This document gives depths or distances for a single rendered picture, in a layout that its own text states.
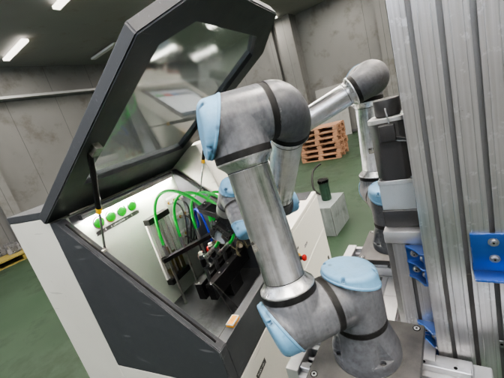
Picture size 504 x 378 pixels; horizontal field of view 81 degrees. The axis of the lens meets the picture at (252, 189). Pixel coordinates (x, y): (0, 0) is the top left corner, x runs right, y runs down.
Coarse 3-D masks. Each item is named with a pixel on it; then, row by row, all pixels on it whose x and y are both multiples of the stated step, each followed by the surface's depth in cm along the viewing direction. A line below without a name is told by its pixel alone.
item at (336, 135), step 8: (320, 128) 724; (328, 128) 775; (336, 128) 705; (344, 128) 756; (312, 136) 807; (320, 136) 740; (328, 136) 721; (336, 136) 709; (344, 136) 750; (304, 144) 794; (312, 144) 779; (320, 144) 738; (328, 144) 789; (336, 144) 718; (344, 144) 746; (304, 152) 772; (312, 152) 817; (320, 152) 745; (328, 152) 754; (336, 152) 725; (344, 152) 744; (304, 160) 776; (312, 160) 771; (320, 160) 752
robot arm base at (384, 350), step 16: (336, 336) 67; (352, 336) 62; (368, 336) 61; (384, 336) 62; (336, 352) 67; (352, 352) 62; (368, 352) 61; (384, 352) 61; (400, 352) 63; (352, 368) 63; (368, 368) 61; (384, 368) 61
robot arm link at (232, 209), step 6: (228, 204) 90; (234, 204) 89; (228, 210) 89; (234, 210) 88; (228, 216) 89; (234, 216) 87; (240, 216) 86; (234, 222) 86; (240, 222) 86; (234, 228) 87; (240, 228) 85; (240, 234) 85; (246, 234) 86
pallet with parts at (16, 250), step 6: (6, 246) 668; (12, 246) 652; (18, 246) 663; (0, 252) 657; (6, 252) 668; (12, 252) 654; (18, 252) 655; (24, 252) 642; (0, 258) 648; (6, 258) 633; (12, 258) 625; (18, 258) 662; (24, 258) 642; (0, 264) 609; (6, 264) 645; (12, 264) 625; (0, 270) 609
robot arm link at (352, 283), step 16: (352, 256) 66; (320, 272) 64; (336, 272) 61; (352, 272) 60; (368, 272) 59; (336, 288) 59; (352, 288) 58; (368, 288) 58; (336, 304) 58; (352, 304) 58; (368, 304) 59; (384, 304) 62; (352, 320) 59; (368, 320) 60; (384, 320) 62
